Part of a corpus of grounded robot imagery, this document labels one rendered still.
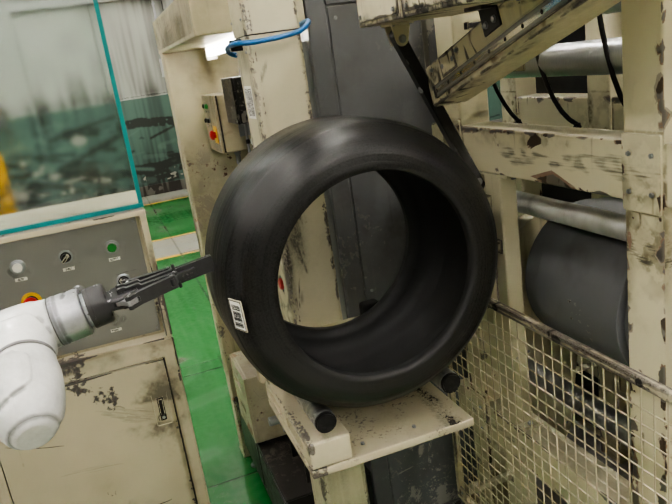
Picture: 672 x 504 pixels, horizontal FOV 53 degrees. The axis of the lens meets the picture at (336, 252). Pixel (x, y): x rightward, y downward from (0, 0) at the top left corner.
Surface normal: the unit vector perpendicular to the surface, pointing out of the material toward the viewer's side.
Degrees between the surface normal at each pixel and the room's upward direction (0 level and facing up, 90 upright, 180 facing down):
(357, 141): 43
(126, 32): 90
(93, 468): 91
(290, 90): 90
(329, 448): 90
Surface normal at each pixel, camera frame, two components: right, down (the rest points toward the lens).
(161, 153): 0.34, 0.22
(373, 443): -0.14, -0.95
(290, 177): -0.23, -0.36
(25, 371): 0.39, -0.80
